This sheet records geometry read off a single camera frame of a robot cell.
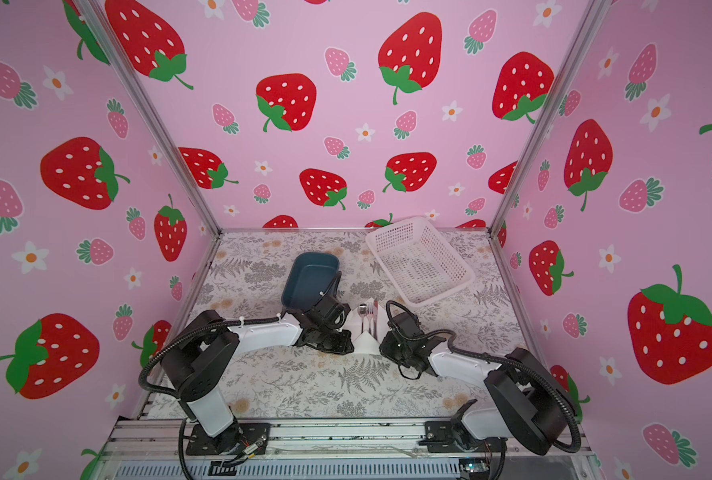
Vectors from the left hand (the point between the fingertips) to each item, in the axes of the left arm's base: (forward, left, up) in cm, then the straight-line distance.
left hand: (356, 349), depth 88 cm
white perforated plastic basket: (+34, -23, -1) cm, 41 cm away
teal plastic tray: (+30, +19, -3) cm, 36 cm away
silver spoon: (+13, -2, +1) cm, 13 cm away
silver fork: (+17, -4, -1) cm, 18 cm away
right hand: (+1, -6, +1) cm, 7 cm away
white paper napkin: (+2, -2, 0) cm, 3 cm away
